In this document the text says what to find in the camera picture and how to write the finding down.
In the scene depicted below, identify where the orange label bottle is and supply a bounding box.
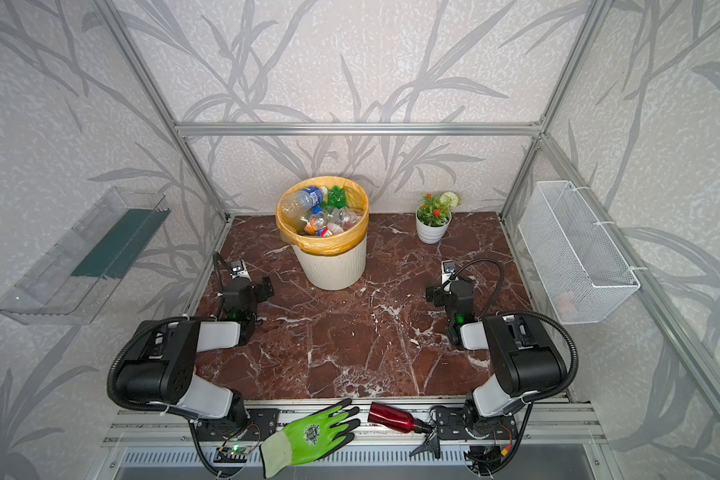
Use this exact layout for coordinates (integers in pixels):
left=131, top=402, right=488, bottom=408
left=304, top=209, right=332, bottom=237

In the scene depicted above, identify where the blue label bottle edge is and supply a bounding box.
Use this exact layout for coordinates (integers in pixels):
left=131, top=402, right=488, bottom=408
left=280, top=185, right=328, bottom=220

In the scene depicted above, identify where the green sprite bottle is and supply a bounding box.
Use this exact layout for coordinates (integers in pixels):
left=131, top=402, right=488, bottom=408
left=323, top=186, right=348, bottom=209

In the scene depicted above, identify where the pink label clear bottle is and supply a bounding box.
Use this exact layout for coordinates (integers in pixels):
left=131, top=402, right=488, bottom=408
left=334, top=207, right=363, bottom=232

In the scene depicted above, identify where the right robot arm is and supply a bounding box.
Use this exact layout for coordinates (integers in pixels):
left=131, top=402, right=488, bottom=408
left=425, top=280, right=580, bottom=431

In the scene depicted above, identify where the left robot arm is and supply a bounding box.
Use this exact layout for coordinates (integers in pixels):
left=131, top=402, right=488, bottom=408
left=106, top=276, right=274, bottom=432

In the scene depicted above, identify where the white ribbed trash bin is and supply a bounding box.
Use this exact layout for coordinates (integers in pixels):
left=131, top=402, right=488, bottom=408
left=292, top=237, right=367, bottom=291

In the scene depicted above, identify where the potted artificial plant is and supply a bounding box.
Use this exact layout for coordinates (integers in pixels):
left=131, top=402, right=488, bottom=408
left=416, top=191, right=461, bottom=245

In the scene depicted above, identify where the red spray bottle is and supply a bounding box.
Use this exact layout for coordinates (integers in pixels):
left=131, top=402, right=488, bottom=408
left=368, top=402, right=433, bottom=434

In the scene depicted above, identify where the left circuit board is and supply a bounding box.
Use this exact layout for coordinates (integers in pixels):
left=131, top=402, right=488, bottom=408
left=214, top=444, right=257, bottom=464

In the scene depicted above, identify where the green work glove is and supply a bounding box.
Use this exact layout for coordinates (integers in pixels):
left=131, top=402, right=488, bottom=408
left=259, top=398, right=361, bottom=479

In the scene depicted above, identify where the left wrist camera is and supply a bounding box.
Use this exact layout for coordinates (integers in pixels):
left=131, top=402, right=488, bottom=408
left=229, top=260, right=251, bottom=280

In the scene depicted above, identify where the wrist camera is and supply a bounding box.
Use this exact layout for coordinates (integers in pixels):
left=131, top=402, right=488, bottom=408
left=229, top=260, right=251, bottom=280
left=441, top=260, right=456, bottom=285

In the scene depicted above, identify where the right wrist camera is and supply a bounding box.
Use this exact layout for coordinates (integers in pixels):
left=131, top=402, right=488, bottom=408
left=441, top=260, right=456, bottom=285

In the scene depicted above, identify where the white wire mesh basket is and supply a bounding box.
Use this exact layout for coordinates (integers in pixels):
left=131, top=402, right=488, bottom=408
left=519, top=180, right=640, bottom=324

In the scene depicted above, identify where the clear acrylic wall shelf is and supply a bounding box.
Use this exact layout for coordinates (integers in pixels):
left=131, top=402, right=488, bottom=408
left=0, top=187, right=170, bottom=325

